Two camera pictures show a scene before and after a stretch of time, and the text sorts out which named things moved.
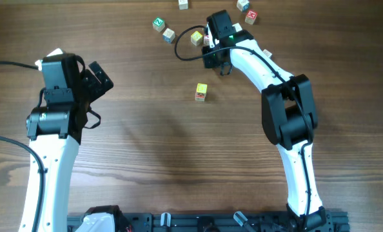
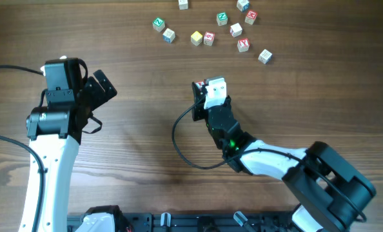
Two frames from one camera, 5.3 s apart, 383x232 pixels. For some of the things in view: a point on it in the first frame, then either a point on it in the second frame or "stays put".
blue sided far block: (243, 5) stays put
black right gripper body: (211, 58) -> (197, 101)
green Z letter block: (158, 24) stays put
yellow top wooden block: (196, 38) stays put
